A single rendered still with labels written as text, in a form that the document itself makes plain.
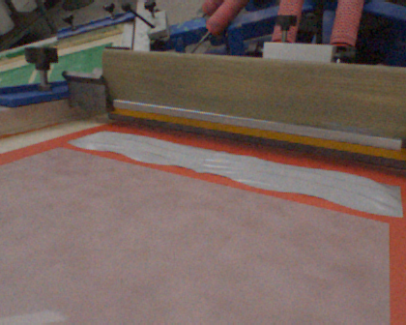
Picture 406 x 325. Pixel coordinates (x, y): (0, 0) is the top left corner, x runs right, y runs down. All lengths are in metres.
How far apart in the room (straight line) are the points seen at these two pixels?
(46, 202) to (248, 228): 0.15
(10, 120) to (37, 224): 0.25
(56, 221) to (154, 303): 0.11
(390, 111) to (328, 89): 0.06
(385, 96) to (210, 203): 0.20
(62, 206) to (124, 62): 0.26
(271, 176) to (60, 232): 0.18
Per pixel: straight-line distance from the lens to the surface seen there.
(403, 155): 0.40
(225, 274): 0.20
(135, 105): 0.46
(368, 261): 0.24
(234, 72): 0.40
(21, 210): 0.29
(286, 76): 0.38
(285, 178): 0.32
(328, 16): 1.07
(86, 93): 0.51
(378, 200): 0.32
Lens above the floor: 1.52
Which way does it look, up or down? 47 degrees down
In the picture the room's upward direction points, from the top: 18 degrees counter-clockwise
